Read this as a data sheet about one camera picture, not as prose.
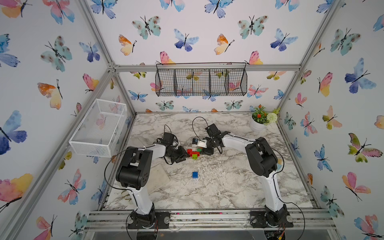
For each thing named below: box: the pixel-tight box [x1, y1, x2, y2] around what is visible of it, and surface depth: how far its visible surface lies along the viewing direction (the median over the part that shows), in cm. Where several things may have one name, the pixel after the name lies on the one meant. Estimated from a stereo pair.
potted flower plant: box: [250, 104, 281, 132], surface depth 101 cm
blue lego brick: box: [192, 171, 199, 179], surface depth 89 cm
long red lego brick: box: [189, 151, 201, 157], surface depth 97 cm
